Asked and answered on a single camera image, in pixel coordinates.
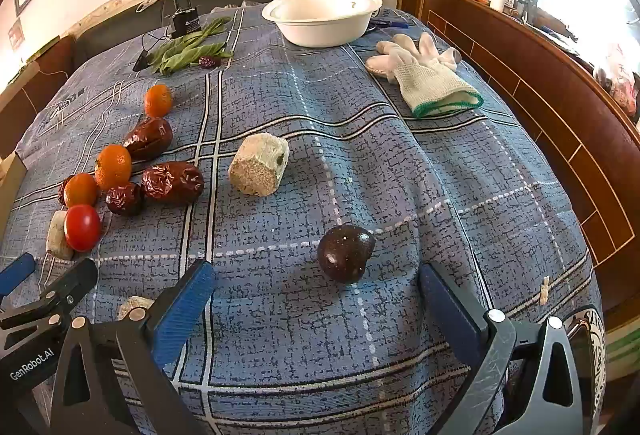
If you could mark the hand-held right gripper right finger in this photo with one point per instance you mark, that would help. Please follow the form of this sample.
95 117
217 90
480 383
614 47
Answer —
450 315

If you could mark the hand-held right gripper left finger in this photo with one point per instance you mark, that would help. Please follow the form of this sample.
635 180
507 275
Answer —
184 312

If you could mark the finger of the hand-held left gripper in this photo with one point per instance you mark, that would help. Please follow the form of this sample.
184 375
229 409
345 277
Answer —
14 274
67 287

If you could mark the corn cob piece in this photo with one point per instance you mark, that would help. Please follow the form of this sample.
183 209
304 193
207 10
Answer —
257 165
131 304
56 237

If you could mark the red tomato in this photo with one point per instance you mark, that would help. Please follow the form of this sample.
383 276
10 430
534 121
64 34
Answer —
82 227

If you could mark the cardboard box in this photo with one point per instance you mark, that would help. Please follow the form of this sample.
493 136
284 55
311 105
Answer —
10 182

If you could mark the small red date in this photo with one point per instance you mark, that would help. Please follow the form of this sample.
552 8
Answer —
124 199
60 194

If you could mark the tangerine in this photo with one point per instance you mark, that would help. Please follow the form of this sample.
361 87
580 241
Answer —
158 100
114 166
80 189

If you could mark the dark purple passion fruit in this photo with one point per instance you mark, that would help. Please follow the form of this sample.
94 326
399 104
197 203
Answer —
345 254

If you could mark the wrinkled large red date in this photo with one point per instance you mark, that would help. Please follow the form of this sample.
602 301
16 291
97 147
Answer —
172 182

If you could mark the split large red date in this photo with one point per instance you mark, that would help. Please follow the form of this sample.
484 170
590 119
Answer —
148 138

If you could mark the brown cabinet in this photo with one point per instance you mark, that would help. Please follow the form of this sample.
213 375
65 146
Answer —
45 75

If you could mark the blue plaid bedsheet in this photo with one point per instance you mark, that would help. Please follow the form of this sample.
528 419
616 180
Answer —
325 140

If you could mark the wooden headboard shelf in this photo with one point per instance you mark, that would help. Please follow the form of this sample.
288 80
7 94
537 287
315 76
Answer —
550 115

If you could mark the white knit work glove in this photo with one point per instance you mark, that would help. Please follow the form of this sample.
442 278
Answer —
430 82

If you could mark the tiny red date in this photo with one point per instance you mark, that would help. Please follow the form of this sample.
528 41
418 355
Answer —
208 62

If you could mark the green leafy vegetable bunch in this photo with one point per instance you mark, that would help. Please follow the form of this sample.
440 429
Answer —
187 50

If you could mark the black leather headboard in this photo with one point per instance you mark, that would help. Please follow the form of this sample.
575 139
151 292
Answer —
115 27

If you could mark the pink plastic bag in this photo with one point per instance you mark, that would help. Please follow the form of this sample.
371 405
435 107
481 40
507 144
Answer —
620 80

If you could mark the white bowl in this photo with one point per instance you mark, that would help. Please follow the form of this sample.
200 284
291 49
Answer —
325 30

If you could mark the red wall card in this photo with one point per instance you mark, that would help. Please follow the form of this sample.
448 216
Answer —
15 33

